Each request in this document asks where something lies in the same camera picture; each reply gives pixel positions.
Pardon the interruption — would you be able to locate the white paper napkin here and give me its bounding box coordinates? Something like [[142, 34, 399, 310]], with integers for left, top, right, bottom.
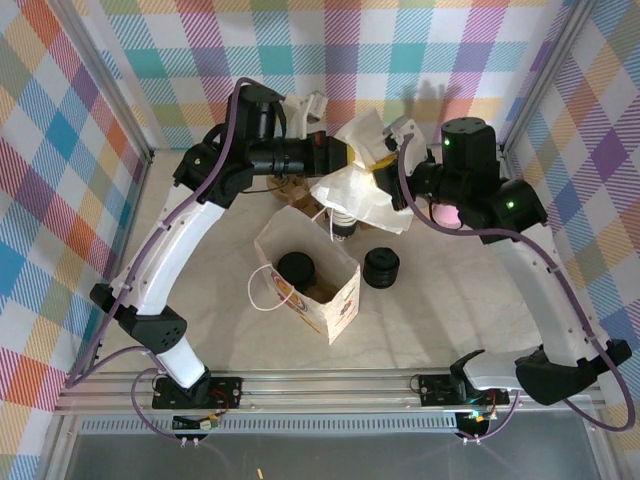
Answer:
[[308, 110, 417, 237]]

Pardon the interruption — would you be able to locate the brown cardboard cup carrier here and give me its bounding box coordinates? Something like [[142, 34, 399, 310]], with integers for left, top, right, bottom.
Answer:
[[298, 279, 342, 305], [266, 172, 329, 217]]

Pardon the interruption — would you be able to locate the black plastic cup lid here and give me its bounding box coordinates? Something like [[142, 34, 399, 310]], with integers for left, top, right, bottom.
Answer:
[[276, 251, 320, 291]]

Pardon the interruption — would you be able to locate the white smiley paper bag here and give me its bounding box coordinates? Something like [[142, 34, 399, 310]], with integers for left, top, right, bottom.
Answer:
[[247, 203, 363, 347]]

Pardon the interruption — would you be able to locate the pink holder cup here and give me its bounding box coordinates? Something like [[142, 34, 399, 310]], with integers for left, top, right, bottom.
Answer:
[[430, 202, 465, 230]]

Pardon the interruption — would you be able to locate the stack of paper cups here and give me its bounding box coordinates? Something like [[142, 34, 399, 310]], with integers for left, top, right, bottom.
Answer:
[[327, 208, 360, 243]]

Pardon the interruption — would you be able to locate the stack of black lids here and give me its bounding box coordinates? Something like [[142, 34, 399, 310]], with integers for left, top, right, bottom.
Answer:
[[362, 247, 402, 291]]

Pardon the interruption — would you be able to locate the grey metal panel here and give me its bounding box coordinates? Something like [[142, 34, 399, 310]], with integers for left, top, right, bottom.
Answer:
[[64, 433, 601, 480]]

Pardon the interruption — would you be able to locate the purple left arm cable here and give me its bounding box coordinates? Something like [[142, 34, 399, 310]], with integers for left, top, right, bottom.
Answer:
[[64, 77, 251, 444]]

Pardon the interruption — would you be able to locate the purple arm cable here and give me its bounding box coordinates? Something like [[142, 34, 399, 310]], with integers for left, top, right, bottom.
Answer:
[[397, 134, 639, 444], [64, 77, 251, 444]]

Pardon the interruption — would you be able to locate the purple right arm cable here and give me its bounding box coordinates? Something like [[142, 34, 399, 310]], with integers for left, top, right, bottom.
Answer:
[[397, 134, 639, 444]]

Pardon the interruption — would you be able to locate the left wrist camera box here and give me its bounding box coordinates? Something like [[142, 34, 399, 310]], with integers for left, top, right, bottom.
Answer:
[[283, 91, 329, 137]]

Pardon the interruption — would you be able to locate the aluminium frame post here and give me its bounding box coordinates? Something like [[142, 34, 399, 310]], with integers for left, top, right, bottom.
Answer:
[[52, 0, 155, 164], [501, 0, 597, 157]]

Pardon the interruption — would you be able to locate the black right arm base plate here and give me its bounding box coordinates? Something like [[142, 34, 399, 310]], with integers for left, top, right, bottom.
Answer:
[[417, 373, 511, 407]]

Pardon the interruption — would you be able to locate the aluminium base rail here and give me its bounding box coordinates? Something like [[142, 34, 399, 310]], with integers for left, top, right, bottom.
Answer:
[[53, 368, 601, 416]]

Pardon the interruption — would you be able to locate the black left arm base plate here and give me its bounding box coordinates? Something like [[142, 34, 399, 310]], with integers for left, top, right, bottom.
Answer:
[[151, 374, 245, 412]]

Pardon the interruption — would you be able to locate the grey slotted cable duct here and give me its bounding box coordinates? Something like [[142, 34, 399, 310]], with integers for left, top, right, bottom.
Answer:
[[79, 417, 464, 435]]

